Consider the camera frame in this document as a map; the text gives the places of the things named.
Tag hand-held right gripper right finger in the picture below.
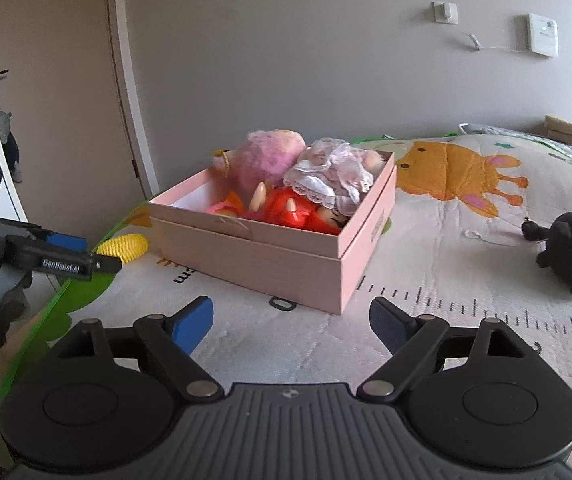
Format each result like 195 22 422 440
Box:
356 296 542 401

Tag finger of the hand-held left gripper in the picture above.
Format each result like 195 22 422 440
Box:
4 235 123 279
0 217 89 253

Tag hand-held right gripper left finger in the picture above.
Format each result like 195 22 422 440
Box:
56 296 224 401

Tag yellow toy corn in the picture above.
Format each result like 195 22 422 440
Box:
96 233 150 264

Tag pink cardboard box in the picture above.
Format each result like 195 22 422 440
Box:
148 149 397 316

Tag red orange plastic toy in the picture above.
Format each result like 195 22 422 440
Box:
263 186 347 233

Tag white pink lace doll dress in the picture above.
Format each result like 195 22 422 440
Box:
284 137 381 217

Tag doll with pink hair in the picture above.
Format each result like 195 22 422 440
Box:
211 129 311 213

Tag hanging grey blue clothes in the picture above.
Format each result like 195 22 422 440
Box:
0 105 24 183

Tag printed play mat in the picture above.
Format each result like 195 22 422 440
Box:
0 132 572 480

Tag white door frame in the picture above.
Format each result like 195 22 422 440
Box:
103 0 159 198

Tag thin white wall cable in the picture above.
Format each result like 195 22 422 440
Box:
458 32 529 52

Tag white wall switch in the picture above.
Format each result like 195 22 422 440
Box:
433 1 458 25

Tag white wall thermostat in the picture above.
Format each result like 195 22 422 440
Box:
527 12 559 57

